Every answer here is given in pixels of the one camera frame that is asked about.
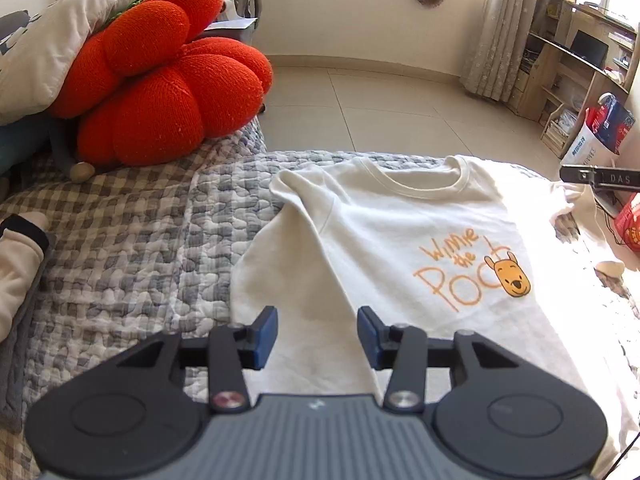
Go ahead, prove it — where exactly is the white Winnie the Pooh sweatshirt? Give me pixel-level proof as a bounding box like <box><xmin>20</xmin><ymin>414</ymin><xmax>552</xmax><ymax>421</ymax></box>
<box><xmin>230</xmin><ymin>156</ymin><xmax>639</xmax><ymax>479</ymax></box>

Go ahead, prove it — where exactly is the white paper on sofa arm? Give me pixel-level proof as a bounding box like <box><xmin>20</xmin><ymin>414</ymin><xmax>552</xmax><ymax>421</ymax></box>
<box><xmin>205</xmin><ymin>18</ymin><xmax>256</xmax><ymax>32</ymax></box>

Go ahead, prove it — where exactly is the red storage basket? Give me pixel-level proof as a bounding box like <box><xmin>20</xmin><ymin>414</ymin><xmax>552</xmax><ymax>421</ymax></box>
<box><xmin>614</xmin><ymin>193</ymin><xmax>640</xmax><ymax>254</ymax></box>

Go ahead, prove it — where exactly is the black computer monitor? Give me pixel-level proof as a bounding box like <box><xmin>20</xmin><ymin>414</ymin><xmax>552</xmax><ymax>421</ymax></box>
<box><xmin>570</xmin><ymin>29</ymin><xmax>608</xmax><ymax>68</ymax></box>

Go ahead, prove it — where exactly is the wooden desk shelf unit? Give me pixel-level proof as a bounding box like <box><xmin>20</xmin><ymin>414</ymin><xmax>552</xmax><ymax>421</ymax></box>
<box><xmin>506</xmin><ymin>0</ymin><xmax>639</xmax><ymax>157</ymax></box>

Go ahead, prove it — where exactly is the grey checked quilted bedspread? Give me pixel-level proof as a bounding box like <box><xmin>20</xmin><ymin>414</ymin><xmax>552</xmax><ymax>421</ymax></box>
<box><xmin>0</xmin><ymin>116</ymin><xmax>640</xmax><ymax>480</ymax></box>

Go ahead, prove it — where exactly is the cream black-cuffed garment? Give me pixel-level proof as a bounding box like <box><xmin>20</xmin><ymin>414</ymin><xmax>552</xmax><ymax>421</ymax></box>
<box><xmin>0</xmin><ymin>211</ymin><xmax>50</xmax><ymax>340</ymax></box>

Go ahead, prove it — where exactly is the beige patterned curtain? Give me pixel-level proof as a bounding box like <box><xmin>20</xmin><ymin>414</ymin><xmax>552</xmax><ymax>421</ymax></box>
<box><xmin>461</xmin><ymin>0</ymin><xmax>549</xmax><ymax>102</ymax></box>

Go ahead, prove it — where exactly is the teal plush doll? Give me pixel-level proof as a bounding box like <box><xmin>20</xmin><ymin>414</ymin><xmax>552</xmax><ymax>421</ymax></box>
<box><xmin>1</xmin><ymin>113</ymin><xmax>96</xmax><ymax>183</ymax></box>

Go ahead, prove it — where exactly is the red flower-shaped plush cushion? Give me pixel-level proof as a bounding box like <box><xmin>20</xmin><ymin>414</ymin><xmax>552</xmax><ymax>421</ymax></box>
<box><xmin>47</xmin><ymin>0</ymin><xmax>273</xmax><ymax>169</ymax></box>

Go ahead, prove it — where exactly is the white printed pillow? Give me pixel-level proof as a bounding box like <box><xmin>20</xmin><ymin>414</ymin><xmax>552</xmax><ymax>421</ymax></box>
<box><xmin>1</xmin><ymin>0</ymin><xmax>137</xmax><ymax>125</ymax></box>

